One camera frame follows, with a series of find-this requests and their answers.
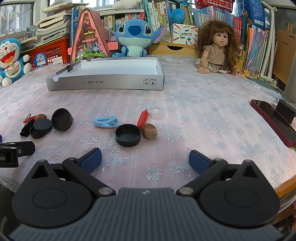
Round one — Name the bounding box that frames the red small clip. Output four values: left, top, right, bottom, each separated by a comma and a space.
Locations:
23, 114, 36, 124

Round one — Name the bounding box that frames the white colourful carton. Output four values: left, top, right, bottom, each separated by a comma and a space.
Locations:
171, 24, 198, 46

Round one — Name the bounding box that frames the black round lid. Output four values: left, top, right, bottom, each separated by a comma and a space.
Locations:
51, 108, 73, 132

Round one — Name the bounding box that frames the black round cap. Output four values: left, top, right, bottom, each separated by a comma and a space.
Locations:
114, 123, 142, 147

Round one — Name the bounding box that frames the pink triangular diorama house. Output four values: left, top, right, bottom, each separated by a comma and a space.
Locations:
68, 9, 119, 64

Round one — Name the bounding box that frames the brown nut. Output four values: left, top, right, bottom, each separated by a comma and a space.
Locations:
142, 123, 158, 140
35, 114, 47, 121

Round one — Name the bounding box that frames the black binder clip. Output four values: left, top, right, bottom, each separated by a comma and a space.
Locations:
20, 119, 35, 137

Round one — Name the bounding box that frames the red marker cap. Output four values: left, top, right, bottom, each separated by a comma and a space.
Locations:
137, 109, 149, 129

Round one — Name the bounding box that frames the blue hair clip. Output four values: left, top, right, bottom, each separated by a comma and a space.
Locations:
93, 115, 120, 128

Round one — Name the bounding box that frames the black round puck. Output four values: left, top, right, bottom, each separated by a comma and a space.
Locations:
30, 118, 53, 139

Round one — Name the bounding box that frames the red wire basket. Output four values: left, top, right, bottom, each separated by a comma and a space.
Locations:
194, 0, 234, 13

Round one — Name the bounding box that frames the white pink plush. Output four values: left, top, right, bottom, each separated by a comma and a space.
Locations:
112, 0, 142, 11

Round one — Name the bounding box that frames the black clip on box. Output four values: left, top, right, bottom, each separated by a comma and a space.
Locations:
68, 61, 75, 72

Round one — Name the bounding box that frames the white pipe stand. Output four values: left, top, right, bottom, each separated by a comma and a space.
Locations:
258, 1, 278, 87

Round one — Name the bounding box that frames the blue Stitch plush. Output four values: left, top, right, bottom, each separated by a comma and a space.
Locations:
110, 19, 166, 57

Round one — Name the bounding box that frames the wooden drawer box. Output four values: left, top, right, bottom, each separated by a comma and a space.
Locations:
148, 42, 200, 57

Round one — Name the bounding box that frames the Doraemon plush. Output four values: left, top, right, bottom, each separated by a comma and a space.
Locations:
0, 38, 32, 87

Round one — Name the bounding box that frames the brown haired baby doll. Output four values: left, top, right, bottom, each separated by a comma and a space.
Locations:
195, 20, 244, 77

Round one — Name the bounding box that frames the red smartphone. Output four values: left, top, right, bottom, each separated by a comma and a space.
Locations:
250, 99, 295, 148

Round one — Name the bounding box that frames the red plastic crate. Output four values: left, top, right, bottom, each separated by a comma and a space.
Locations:
22, 38, 70, 69

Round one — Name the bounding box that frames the stack of books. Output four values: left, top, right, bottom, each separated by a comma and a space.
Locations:
19, 1, 88, 52

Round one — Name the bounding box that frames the shallow white cardboard box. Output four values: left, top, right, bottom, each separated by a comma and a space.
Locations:
46, 57, 165, 91

